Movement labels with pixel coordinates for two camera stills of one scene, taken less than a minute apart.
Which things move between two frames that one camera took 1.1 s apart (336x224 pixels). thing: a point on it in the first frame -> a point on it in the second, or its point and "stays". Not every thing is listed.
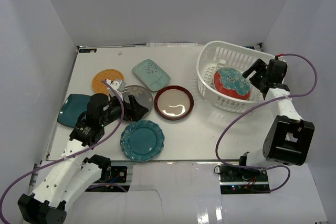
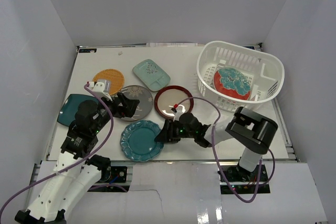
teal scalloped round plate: [142, 140] stays
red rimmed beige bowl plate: [174, 102] stays
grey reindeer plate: [142, 94] stays
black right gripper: [259, 65] -> [168, 132]
